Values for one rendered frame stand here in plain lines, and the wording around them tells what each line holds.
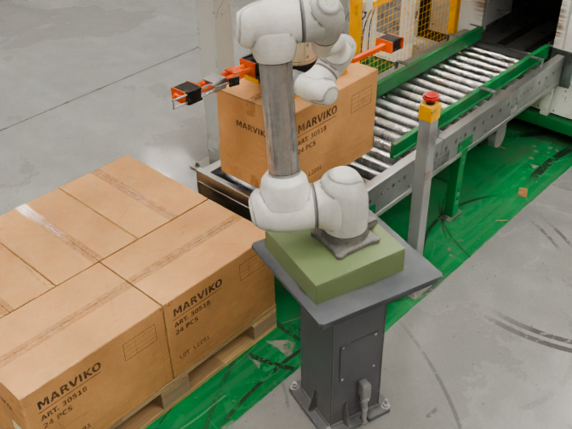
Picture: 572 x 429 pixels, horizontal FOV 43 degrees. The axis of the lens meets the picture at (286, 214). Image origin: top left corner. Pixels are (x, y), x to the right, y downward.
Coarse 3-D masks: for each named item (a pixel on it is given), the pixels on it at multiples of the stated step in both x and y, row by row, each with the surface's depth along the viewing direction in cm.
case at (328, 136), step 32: (352, 64) 322; (224, 96) 301; (256, 96) 295; (352, 96) 310; (224, 128) 309; (256, 128) 296; (320, 128) 300; (352, 128) 320; (224, 160) 319; (256, 160) 305; (320, 160) 309; (352, 160) 330
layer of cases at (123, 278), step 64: (64, 192) 335; (128, 192) 334; (192, 192) 333; (0, 256) 297; (64, 256) 296; (128, 256) 296; (192, 256) 295; (256, 256) 304; (0, 320) 266; (64, 320) 266; (128, 320) 265; (192, 320) 288; (0, 384) 244; (64, 384) 248; (128, 384) 274
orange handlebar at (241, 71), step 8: (376, 48) 301; (384, 48) 305; (360, 56) 294; (368, 56) 298; (224, 72) 281; (232, 72) 279; (240, 72) 281; (248, 72) 284; (208, 88) 271; (176, 96) 264
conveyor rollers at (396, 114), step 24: (480, 48) 461; (432, 72) 436; (456, 72) 436; (480, 72) 435; (528, 72) 434; (384, 96) 411; (408, 96) 411; (456, 96) 410; (384, 120) 385; (408, 120) 385; (456, 120) 385; (384, 144) 366; (360, 168) 347; (384, 168) 348
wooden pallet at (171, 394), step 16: (256, 320) 323; (272, 320) 333; (240, 336) 331; (256, 336) 328; (224, 352) 323; (240, 352) 323; (192, 368) 301; (208, 368) 315; (176, 384) 297; (192, 384) 308; (160, 400) 295; (176, 400) 301; (128, 416) 281; (144, 416) 295; (160, 416) 297
